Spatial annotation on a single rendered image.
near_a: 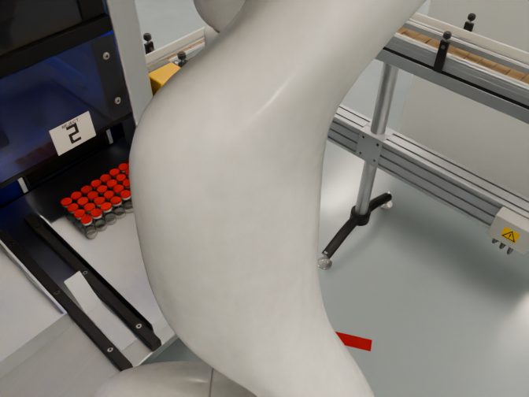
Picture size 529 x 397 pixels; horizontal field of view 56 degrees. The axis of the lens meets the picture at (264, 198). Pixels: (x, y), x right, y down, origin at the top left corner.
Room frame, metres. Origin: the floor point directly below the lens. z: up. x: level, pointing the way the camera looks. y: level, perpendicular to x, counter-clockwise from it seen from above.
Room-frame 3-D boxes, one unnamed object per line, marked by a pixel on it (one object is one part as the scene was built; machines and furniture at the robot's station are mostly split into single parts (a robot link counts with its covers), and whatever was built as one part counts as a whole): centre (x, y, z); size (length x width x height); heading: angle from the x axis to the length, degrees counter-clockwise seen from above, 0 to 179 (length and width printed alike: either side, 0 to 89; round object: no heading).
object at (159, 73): (0.96, 0.22, 0.99); 0.08 x 0.07 x 0.07; 47
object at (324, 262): (1.36, -0.39, 0.07); 0.50 x 0.08 x 0.14; 137
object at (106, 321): (0.44, 0.27, 0.91); 0.14 x 0.03 x 0.06; 48
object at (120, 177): (0.71, 0.31, 0.90); 0.18 x 0.02 x 0.05; 137
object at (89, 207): (0.69, 0.30, 0.90); 0.18 x 0.02 x 0.05; 137
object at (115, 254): (0.62, 0.22, 0.90); 0.34 x 0.26 x 0.04; 47
